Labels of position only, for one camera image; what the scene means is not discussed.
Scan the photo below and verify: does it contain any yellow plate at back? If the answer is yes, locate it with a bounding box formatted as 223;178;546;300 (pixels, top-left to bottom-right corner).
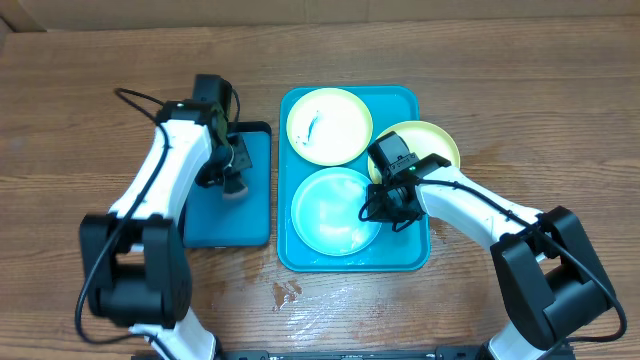
285;88;373;166

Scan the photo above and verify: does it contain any green scrubbing sponge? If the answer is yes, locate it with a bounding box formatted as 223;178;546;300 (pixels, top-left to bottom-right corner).
222;173;248;199

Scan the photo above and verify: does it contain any yellow plate with stain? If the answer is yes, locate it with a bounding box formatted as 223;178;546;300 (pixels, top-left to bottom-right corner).
377;121;468;182

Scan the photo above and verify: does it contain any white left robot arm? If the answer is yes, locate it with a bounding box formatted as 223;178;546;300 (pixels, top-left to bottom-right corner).
75;100;251;359

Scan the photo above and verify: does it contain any large teal serving tray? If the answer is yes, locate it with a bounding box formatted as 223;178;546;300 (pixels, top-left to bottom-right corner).
277;85;430;272

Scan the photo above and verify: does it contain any small black water tray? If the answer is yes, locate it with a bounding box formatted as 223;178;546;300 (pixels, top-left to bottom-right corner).
179;122;272;248

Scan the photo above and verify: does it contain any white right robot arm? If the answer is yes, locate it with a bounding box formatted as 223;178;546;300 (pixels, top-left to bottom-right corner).
359;151;628;359

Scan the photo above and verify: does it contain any light blue plate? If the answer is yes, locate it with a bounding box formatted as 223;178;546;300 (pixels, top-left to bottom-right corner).
291;167;381;257

